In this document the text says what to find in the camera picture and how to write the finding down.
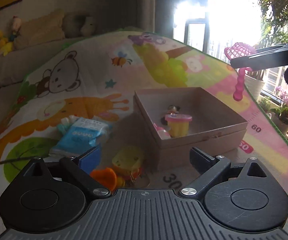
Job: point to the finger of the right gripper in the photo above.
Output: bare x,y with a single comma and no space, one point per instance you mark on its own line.
281,48
267,61

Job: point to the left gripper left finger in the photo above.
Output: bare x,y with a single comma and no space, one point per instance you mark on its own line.
77,171

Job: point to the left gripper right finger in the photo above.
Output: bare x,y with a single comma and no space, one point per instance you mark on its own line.
211,171

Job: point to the pink plastic sieve scoop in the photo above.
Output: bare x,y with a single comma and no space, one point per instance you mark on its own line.
238,55

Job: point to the orange plastic toy cup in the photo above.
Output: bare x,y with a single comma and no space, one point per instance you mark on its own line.
108,178

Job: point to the blue tissue pack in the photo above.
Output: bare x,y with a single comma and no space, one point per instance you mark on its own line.
81,136

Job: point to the pink cardboard box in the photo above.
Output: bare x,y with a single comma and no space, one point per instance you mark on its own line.
215,128

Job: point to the small white bottle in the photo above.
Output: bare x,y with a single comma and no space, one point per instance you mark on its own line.
66,123

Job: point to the yellow cheese toy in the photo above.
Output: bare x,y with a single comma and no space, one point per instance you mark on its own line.
128,162

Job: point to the potted palm plant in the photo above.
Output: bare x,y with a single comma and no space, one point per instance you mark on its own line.
276,17

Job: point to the pink yellow cake toy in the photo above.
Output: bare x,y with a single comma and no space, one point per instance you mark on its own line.
178,124

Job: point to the pink round toy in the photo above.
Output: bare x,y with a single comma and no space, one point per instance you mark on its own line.
163,134

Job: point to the colourful cartoon play mat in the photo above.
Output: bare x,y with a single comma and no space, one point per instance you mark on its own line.
97,77

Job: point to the beige sofa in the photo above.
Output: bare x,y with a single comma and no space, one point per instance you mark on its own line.
17,64

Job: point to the grey plush neck pillow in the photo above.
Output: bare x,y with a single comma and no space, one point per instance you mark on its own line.
78,24

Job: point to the yellow small plush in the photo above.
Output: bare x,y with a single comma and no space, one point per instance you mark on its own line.
6,46

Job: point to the beige pillow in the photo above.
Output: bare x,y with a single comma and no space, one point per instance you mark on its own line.
40,30

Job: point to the small doll plush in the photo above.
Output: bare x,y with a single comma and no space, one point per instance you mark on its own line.
15,27

